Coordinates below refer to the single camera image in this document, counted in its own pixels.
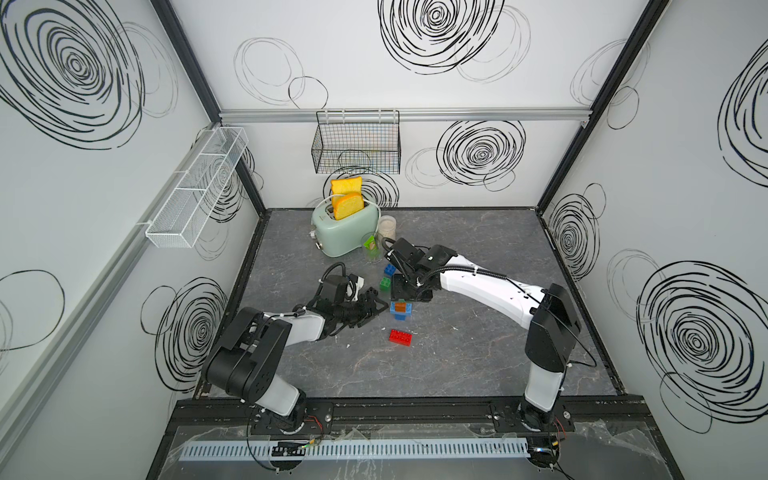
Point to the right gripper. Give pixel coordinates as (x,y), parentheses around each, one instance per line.
(396,292)

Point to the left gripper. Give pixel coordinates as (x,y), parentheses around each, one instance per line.
(367,310)

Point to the light blue long lego brick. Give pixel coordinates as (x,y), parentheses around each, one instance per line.
(401,316)

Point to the red long lego brick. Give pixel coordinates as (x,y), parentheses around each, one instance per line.
(400,337)

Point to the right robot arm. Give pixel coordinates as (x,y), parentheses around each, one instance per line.
(548,315)

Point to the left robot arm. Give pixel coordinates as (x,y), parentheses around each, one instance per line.
(245,359)

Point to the clear glass with green packets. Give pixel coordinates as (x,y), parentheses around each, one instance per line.
(371,247)

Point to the beige speckled cup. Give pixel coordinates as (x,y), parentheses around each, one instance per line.
(386,228)

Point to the mint green toaster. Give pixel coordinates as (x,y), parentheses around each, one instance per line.
(335,238)

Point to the front orange toast slice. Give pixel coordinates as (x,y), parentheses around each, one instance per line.
(346,205)

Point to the rear yellow toast slice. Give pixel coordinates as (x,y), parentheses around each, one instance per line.
(347,186)

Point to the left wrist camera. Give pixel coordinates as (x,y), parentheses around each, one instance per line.
(354,287)

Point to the black wire basket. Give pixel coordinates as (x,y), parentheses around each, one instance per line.
(369,139)

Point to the white slotted cable duct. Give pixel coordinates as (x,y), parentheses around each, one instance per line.
(376,449)

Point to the white mesh wall shelf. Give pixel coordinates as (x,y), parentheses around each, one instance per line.
(208,190)

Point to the black front rail frame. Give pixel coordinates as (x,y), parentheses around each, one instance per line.
(326,415)

